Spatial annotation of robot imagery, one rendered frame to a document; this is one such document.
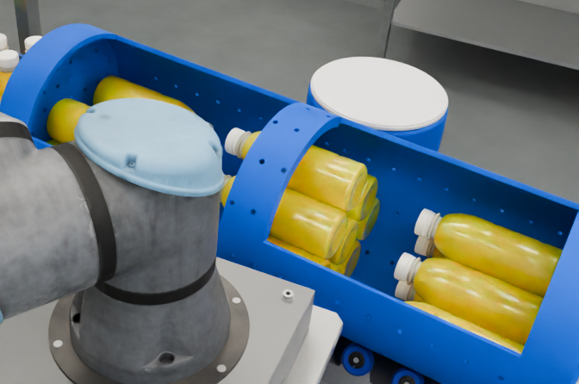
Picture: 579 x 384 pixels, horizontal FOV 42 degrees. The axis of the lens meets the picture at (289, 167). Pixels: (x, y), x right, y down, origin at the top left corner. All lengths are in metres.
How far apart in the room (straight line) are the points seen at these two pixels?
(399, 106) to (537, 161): 1.98
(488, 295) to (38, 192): 0.65
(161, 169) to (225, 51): 3.31
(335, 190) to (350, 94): 0.51
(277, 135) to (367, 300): 0.25
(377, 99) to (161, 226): 0.96
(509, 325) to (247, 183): 0.38
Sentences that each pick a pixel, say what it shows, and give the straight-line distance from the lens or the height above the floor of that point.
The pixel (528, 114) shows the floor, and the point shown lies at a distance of 3.77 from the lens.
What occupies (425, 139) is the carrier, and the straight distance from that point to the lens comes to 1.48.
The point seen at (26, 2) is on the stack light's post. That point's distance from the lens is 1.83.
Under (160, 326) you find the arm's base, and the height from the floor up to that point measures 1.28.
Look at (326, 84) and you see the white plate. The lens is 1.53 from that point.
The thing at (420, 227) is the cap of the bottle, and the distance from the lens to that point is 1.08.
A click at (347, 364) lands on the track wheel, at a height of 0.96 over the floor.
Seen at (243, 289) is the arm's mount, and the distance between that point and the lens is 0.80.
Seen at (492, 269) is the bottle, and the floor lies 1.10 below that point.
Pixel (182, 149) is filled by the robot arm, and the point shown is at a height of 1.44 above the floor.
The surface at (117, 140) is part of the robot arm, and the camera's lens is 0.59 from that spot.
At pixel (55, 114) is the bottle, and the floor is 1.14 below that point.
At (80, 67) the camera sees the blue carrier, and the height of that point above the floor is 1.15.
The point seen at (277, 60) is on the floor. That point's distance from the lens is 3.82.
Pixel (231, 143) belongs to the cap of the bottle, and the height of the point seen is 1.16.
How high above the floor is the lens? 1.78
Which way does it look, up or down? 36 degrees down
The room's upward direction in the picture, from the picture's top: 7 degrees clockwise
